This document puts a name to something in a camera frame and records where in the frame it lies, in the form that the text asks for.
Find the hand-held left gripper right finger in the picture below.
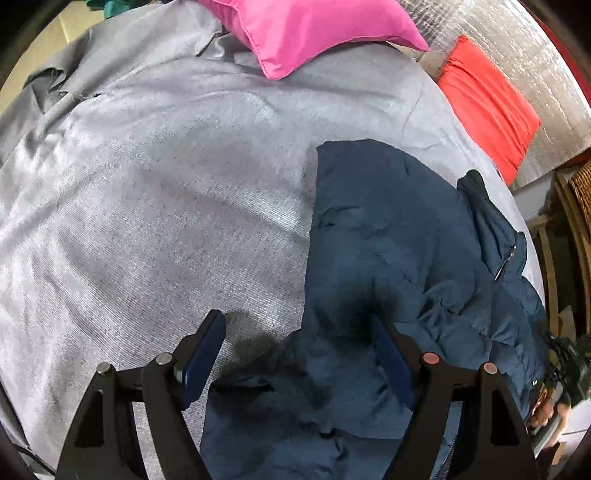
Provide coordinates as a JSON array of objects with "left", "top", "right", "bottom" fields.
[{"left": 368, "top": 314, "right": 542, "bottom": 480}]

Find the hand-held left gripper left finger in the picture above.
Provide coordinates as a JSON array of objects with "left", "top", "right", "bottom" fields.
[{"left": 55, "top": 309, "right": 227, "bottom": 480}]

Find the navy blue puffer jacket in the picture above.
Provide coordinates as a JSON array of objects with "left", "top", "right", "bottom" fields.
[{"left": 199, "top": 138, "right": 561, "bottom": 480}]

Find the person's right hand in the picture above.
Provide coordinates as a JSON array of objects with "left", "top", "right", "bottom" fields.
[{"left": 527, "top": 390, "right": 561, "bottom": 430}]

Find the wicker furniture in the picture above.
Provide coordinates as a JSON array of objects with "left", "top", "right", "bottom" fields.
[{"left": 526, "top": 159, "right": 591, "bottom": 342}]

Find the grey bed blanket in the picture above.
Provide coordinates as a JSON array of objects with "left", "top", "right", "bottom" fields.
[{"left": 0, "top": 0, "right": 548, "bottom": 480}]

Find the red pillow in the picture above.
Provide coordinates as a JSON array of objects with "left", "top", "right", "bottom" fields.
[{"left": 436, "top": 36, "right": 543, "bottom": 188}]

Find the silver quilted panel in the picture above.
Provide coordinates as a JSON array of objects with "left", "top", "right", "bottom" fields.
[{"left": 397, "top": 0, "right": 591, "bottom": 190}]

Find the pink pillow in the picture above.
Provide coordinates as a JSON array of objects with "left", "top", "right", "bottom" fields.
[{"left": 196, "top": 0, "right": 430, "bottom": 81}]

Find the cream sofa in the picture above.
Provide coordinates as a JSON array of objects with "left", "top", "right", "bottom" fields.
[{"left": 0, "top": 0, "right": 109, "bottom": 93}]

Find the teal cloth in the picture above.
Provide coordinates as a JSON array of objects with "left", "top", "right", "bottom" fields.
[{"left": 85, "top": 0, "right": 153, "bottom": 21}]

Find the black cable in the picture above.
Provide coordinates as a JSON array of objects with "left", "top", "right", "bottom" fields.
[{"left": 11, "top": 440, "right": 58, "bottom": 478}]

